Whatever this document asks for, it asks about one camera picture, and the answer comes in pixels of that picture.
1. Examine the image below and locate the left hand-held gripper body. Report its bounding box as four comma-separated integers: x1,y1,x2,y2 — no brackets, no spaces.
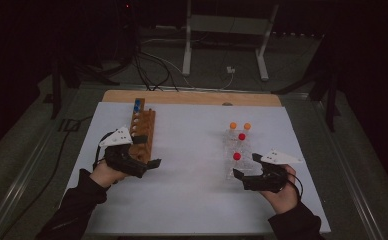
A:
98,125,149,179

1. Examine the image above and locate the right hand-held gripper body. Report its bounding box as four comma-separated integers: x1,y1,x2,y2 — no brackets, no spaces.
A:
243,148,304,194

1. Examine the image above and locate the wooden test tube rack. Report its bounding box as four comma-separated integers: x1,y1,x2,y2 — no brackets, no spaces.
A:
128,97,157,164

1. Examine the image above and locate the clear acrylic test tube rack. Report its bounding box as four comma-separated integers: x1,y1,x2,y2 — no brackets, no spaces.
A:
221,128,263,181

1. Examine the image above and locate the person's left hand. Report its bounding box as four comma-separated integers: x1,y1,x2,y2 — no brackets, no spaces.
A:
89,159,130,189

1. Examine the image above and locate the person's right hand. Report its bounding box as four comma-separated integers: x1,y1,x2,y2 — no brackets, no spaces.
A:
260,164,300,215

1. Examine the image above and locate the white table mat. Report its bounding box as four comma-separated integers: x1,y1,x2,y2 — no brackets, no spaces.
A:
63,101,331,234

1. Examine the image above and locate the black tripod stand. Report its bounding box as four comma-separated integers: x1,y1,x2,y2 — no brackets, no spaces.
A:
43,54,120,120
271,33,342,133

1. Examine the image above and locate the grey metal stand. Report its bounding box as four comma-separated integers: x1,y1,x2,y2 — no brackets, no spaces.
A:
181,0,280,82

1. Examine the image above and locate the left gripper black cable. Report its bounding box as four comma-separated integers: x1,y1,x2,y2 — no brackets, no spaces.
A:
92,131,115,171

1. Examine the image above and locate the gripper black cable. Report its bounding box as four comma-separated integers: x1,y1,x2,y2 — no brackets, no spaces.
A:
286,175,305,202
92,131,115,171

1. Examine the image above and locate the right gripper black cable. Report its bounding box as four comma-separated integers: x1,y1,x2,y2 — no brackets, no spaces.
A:
286,175,305,202

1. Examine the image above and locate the black floor frame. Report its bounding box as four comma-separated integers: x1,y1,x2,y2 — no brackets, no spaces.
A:
58,117,82,133

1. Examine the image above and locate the bundle of black cables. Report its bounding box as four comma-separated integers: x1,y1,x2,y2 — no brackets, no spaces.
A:
128,46,180,92

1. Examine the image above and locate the long black floor cable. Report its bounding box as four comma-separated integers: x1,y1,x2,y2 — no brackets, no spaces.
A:
0,114,94,240

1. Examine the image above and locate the white cable with plug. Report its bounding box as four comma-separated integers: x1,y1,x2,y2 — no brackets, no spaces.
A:
141,49,237,92

